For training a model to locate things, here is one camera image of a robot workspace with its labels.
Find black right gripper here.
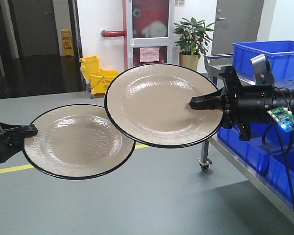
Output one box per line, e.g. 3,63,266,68
189,66,250,141

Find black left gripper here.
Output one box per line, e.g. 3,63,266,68
0,122,38,163

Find beige plate black rim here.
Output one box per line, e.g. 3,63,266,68
24,104,135,180
104,64,223,148

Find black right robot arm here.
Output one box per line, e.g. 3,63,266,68
189,66,294,141

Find potted plant gold pot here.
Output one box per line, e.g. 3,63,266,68
173,17,215,71

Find blue bins under cart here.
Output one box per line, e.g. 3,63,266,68
217,124,294,200

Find green circuit board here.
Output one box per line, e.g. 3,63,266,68
267,107,294,132

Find grey door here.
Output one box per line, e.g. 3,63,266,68
211,0,264,55

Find blue bin on cart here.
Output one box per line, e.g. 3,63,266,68
232,41,294,81

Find yellow mop bucket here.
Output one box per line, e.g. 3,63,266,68
79,55,120,99

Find yellow wet floor sign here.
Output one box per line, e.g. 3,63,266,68
61,30,74,56

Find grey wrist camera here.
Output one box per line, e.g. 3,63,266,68
251,54,274,85

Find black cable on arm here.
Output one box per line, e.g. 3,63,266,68
261,87,294,235

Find red fire hose cabinet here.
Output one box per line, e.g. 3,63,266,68
101,0,174,69

